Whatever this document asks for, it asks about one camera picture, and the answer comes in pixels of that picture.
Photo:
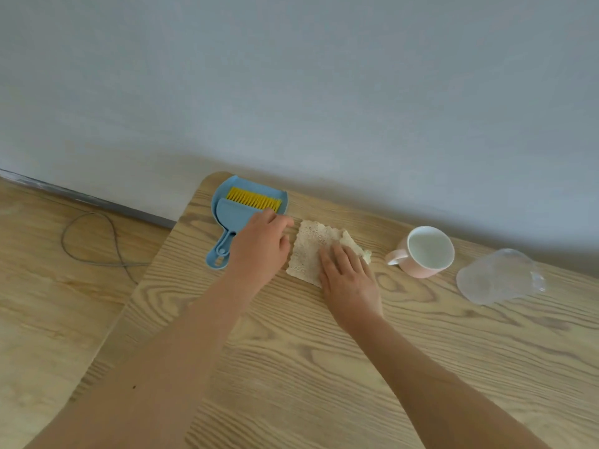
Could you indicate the blue plastic dustpan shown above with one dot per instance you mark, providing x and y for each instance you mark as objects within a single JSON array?
[{"x": 234, "y": 182}]

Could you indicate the blue brush with yellow bristles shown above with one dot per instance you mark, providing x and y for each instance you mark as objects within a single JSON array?
[{"x": 252, "y": 199}]

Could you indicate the person's right forearm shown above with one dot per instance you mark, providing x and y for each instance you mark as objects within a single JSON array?
[{"x": 430, "y": 388}]

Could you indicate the clear plastic measuring cup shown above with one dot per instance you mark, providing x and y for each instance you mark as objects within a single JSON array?
[{"x": 496, "y": 278}]

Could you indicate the person's right middle finger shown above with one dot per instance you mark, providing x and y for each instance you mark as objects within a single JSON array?
[{"x": 341, "y": 257}]

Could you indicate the pink mug with white inside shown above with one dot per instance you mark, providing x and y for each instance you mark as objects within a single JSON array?
[{"x": 430, "y": 251}]

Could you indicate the person's left thumb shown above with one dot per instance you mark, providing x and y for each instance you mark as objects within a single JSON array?
[{"x": 285, "y": 246}]

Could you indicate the person's right hand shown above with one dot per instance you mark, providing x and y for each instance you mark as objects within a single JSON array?
[{"x": 351, "y": 289}]

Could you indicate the person's right little finger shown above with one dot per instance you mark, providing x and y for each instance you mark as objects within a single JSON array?
[{"x": 368, "y": 272}]

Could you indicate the grey metal baseboard strip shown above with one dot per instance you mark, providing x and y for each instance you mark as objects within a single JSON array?
[{"x": 93, "y": 201}]

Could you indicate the person's left hand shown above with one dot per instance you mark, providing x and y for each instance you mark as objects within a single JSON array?
[{"x": 257, "y": 252}]

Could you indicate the person's left forearm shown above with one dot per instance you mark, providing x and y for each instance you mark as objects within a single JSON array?
[{"x": 164, "y": 360}]

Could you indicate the beige lace-edged cloth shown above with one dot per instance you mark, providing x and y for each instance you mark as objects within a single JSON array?
[{"x": 306, "y": 250}]

